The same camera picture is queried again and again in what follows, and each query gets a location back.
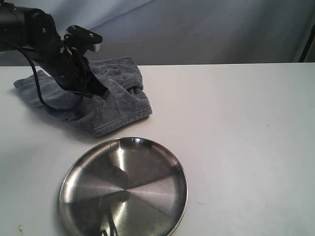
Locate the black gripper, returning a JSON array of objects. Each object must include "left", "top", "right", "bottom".
[{"left": 29, "top": 36, "right": 110, "bottom": 100}]

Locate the grey-blue fleece towel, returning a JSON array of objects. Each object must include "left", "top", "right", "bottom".
[{"left": 14, "top": 57, "right": 152, "bottom": 137}]

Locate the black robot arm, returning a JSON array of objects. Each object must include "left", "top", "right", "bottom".
[{"left": 0, "top": 1, "right": 109, "bottom": 99}]

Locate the grey backdrop cloth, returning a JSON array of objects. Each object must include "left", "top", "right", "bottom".
[{"left": 14, "top": 0, "right": 315, "bottom": 65}]

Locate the round stainless steel plate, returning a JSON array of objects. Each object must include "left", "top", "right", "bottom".
[{"left": 58, "top": 137, "right": 188, "bottom": 236}]

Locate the black backdrop stand pole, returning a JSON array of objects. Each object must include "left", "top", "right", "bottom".
[{"left": 298, "top": 25, "right": 315, "bottom": 62}]

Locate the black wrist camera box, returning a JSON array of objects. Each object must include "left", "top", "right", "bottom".
[{"left": 63, "top": 25, "right": 103, "bottom": 55}]

